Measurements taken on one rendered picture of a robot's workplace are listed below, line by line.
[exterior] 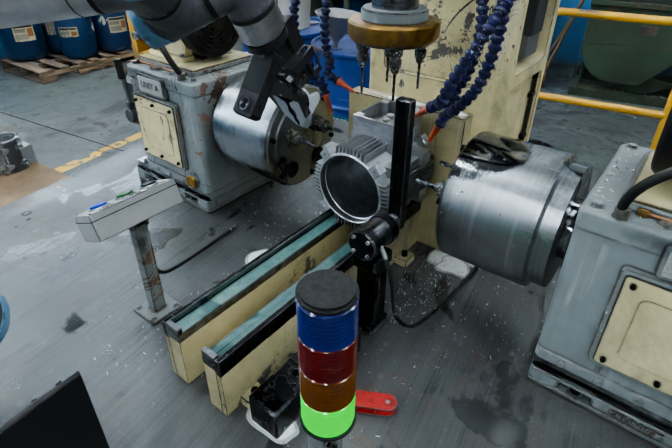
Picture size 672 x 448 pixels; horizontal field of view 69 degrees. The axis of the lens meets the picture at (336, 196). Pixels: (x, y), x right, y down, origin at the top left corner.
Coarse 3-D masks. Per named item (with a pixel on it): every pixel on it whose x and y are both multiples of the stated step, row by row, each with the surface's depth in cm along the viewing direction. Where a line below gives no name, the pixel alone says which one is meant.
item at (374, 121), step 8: (376, 104) 108; (384, 104) 109; (392, 104) 109; (360, 112) 103; (368, 112) 106; (376, 112) 109; (384, 112) 110; (392, 112) 110; (416, 112) 104; (360, 120) 102; (368, 120) 101; (376, 120) 100; (384, 120) 102; (392, 120) 104; (416, 120) 105; (360, 128) 103; (368, 128) 101; (376, 128) 100; (384, 128) 99; (392, 128) 98; (416, 128) 105; (376, 136) 101; (384, 136) 100; (392, 136) 98; (416, 136) 106; (392, 144) 100
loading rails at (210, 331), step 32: (320, 224) 107; (416, 224) 118; (288, 256) 97; (320, 256) 107; (352, 256) 97; (224, 288) 89; (256, 288) 92; (288, 288) 89; (192, 320) 82; (224, 320) 87; (256, 320) 82; (288, 320) 85; (192, 352) 83; (224, 352) 75; (256, 352) 81; (288, 352) 89; (224, 384) 76; (256, 384) 83
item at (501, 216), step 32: (480, 160) 84; (512, 160) 82; (544, 160) 80; (576, 160) 86; (448, 192) 84; (480, 192) 81; (512, 192) 79; (544, 192) 77; (576, 192) 79; (448, 224) 86; (480, 224) 82; (512, 224) 78; (544, 224) 77; (480, 256) 85; (512, 256) 80; (544, 256) 78
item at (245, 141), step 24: (216, 120) 118; (240, 120) 112; (264, 120) 108; (288, 120) 111; (312, 120) 118; (240, 144) 114; (264, 144) 108; (288, 144) 113; (264, 168) 113; (288, 168) 116; (312, 168) 125
